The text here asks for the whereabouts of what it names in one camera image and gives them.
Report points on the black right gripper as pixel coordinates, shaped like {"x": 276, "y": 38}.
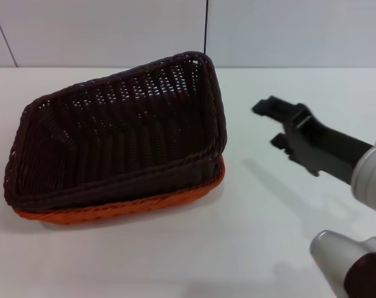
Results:
{"x": 324, "y": 146}

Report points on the dark brown woven plastic basket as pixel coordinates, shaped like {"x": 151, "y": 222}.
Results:
{"x": 119, "y": 146}

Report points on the orange woven plastic basket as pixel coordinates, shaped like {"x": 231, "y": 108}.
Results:
{"x": 113, "y": 211}

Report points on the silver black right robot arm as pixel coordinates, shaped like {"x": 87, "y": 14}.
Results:
{"x": 371, "y": 177}

